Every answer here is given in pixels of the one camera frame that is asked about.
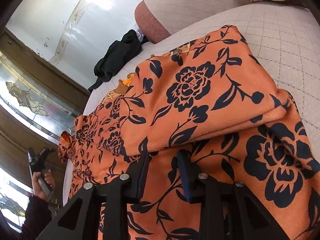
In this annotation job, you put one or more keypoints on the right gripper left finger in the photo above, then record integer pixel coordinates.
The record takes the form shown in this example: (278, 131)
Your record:
(79, 218)

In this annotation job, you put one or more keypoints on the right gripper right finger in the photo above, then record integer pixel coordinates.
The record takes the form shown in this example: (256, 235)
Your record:
(228, 211)

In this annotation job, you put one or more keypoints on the orange floral garment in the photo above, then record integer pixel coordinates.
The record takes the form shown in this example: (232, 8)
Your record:
(212, 102)

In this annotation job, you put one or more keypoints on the dark sleeve forearm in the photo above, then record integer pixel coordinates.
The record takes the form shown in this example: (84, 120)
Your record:
(37, 217)

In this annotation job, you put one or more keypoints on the black clothing pile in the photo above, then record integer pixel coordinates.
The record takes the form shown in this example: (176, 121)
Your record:
(118, 54)

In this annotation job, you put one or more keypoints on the person's left hand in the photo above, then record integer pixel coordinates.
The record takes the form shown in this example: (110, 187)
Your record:
(40, 180)

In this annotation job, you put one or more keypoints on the brown wooden door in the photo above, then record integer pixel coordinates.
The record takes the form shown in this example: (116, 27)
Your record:
(38, 103)

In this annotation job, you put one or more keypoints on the pink quilted bolster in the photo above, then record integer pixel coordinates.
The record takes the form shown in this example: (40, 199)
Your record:
(159, 19)

